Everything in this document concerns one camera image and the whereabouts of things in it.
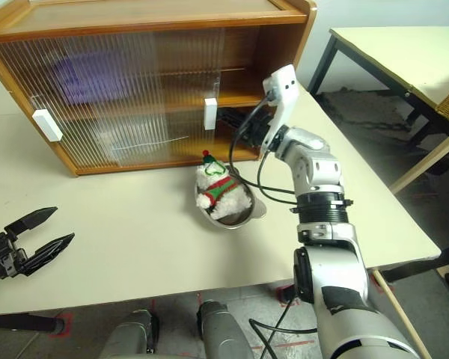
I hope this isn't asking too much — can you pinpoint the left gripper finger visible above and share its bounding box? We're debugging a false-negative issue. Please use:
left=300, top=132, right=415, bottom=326
left=4, top=206, right=59, bottom=236
left=24, top=233, right=76, bottom=277

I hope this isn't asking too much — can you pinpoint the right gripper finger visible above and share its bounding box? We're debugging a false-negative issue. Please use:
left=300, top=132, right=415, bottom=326
left=216, top=107, right=248, bottom=120
left=221, top=116, right=250, bottom=132

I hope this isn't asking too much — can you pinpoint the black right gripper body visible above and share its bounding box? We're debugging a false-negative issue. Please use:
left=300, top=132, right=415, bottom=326
left=242, top=115, right=272, bottom=149

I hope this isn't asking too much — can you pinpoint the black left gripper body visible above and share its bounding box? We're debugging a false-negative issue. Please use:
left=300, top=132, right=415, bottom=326
left=0, top=230, right=29, bottom=287

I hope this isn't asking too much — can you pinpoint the ribbed translucent sliding door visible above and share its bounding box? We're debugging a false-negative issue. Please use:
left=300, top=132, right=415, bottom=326
left=70, top=26, right=225, bottom=169
left=0, top=29, right=169, bottom=177

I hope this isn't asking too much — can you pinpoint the purple tissue package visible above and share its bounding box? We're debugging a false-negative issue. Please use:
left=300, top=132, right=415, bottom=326
left=50, top=52, right=135, bottom=109

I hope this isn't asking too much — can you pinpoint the white plush toy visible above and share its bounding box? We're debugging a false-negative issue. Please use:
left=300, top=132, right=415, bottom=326
left=195, top=149, right=252, bottom=221

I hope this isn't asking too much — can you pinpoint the wooden cabinet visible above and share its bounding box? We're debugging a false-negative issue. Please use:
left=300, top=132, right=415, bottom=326
left=0, top=0, right=318, bottom=177

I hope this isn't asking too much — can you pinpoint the black table leg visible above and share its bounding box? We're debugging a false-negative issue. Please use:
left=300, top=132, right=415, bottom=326
left=0, top=313, right=63, bottom=335

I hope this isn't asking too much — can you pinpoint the metal bowl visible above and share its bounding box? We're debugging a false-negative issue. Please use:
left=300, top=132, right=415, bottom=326
left=192, top=164, right=267, bottom=230

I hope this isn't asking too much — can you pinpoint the grey rounded leg cover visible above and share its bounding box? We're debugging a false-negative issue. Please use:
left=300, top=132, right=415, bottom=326
left=97, top=308, right=160, bottom=359
left=196, top=298, right=255, bottom=359

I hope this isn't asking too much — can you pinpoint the cream side table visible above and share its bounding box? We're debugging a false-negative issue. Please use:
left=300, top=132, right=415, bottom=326
left=307, top=25, right=449, bottom=149

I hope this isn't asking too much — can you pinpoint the pale wooden beam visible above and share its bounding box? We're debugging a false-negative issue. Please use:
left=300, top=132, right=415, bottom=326
left=390, top=125, right=449, bottom=194

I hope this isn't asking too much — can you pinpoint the wooden stick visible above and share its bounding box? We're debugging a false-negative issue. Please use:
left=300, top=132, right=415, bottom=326
left=372, top=269, right=433, bottom=359

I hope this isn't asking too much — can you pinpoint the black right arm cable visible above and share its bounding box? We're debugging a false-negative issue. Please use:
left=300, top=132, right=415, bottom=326
left=228, top=91, right=319, bottom=359

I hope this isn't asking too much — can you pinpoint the white door handle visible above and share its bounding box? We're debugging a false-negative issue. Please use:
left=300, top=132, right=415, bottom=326
left=204, top=97, right=218, bottom=131
left=32, top=109, right=64, bottom=142

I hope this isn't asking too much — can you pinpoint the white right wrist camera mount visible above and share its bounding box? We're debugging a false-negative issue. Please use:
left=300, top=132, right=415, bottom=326
left=262, top=64, right=299, bottom=150

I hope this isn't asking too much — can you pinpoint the black table frame bar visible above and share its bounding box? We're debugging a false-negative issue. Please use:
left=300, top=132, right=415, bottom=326
left=381, top=242, right=449, bottom=283

